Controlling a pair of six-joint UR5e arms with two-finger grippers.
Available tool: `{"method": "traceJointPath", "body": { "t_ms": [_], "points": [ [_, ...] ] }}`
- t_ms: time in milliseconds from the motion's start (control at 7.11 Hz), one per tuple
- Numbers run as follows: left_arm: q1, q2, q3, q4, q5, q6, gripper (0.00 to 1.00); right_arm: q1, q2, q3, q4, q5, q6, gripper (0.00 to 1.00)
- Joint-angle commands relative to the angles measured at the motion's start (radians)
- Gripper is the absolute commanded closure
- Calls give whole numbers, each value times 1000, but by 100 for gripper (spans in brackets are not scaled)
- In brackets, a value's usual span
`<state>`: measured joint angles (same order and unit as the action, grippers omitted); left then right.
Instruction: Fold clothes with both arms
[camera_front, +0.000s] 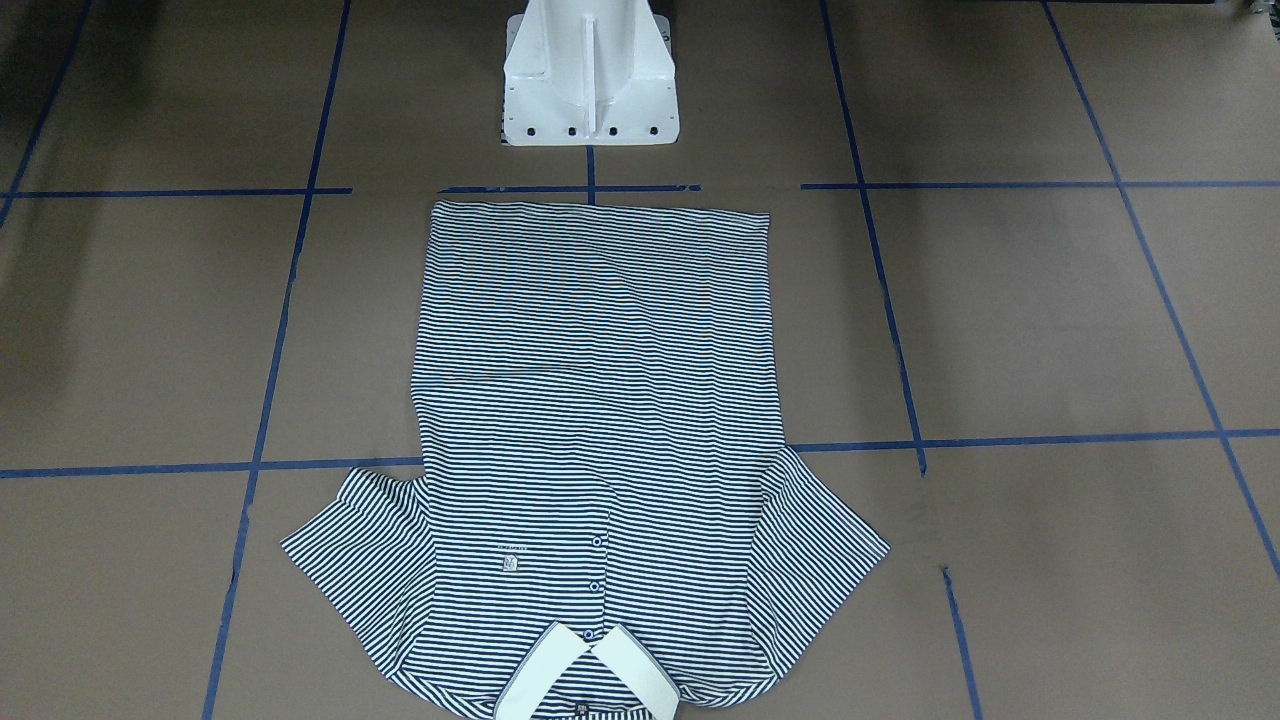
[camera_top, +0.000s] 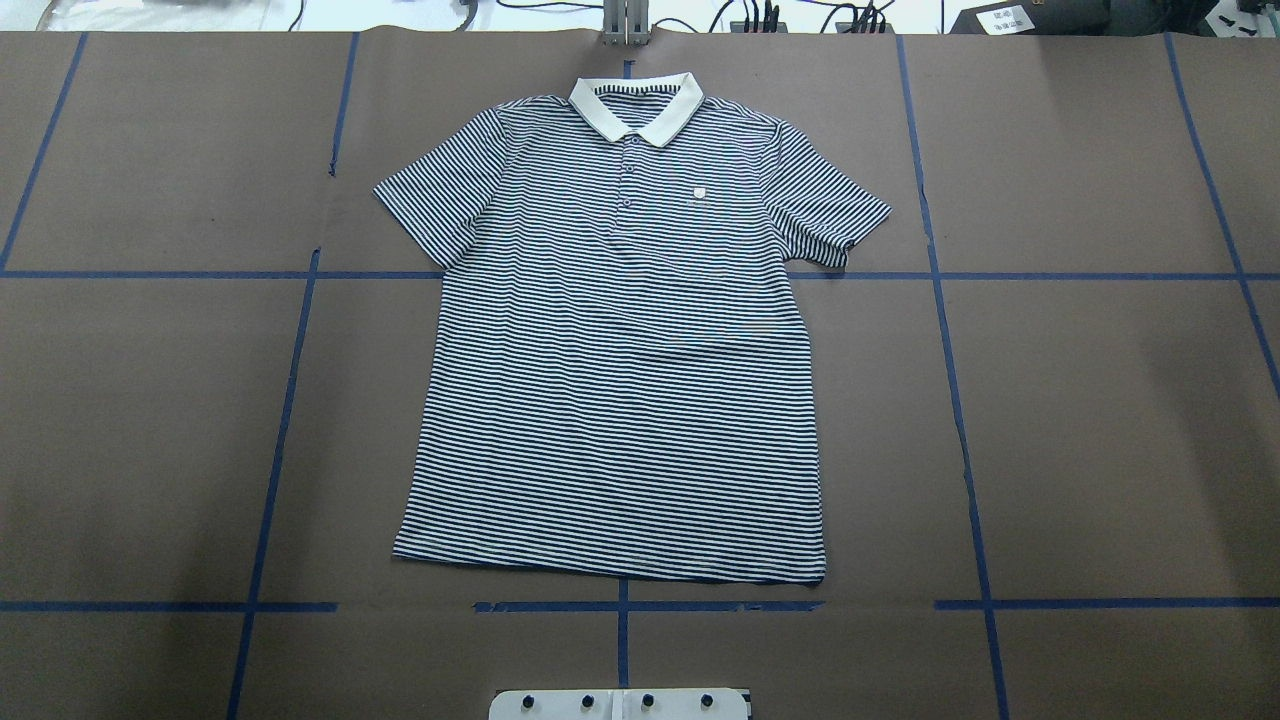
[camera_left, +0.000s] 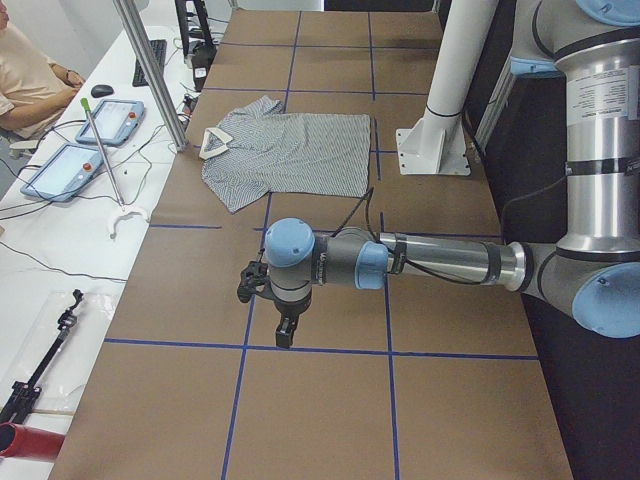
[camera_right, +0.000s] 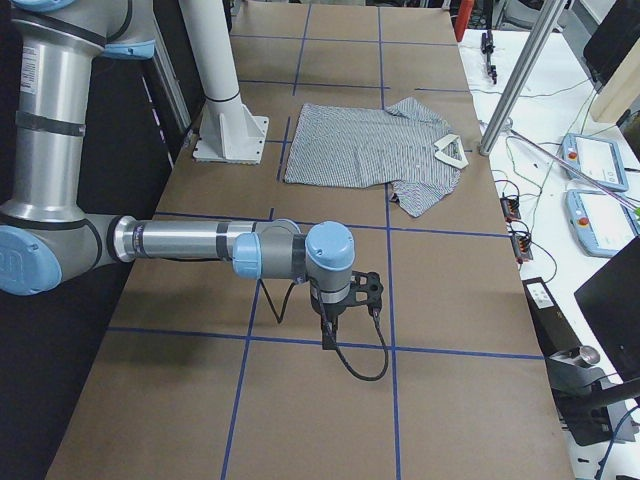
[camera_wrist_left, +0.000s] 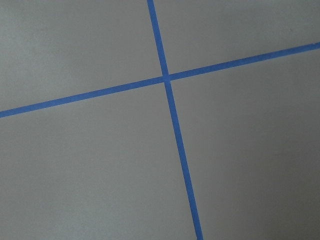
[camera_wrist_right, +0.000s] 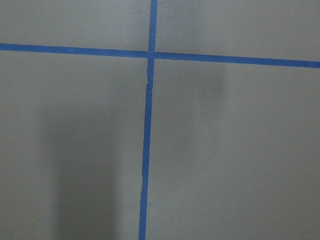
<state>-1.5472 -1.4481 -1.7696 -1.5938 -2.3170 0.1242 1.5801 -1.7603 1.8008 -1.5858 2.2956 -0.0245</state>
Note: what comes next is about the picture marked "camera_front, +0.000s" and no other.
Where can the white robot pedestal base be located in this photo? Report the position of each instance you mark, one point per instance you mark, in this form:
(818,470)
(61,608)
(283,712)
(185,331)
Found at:
(589,73)

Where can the navy white striped polo shirt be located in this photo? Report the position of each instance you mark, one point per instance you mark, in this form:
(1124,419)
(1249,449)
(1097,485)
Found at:
(609,523)

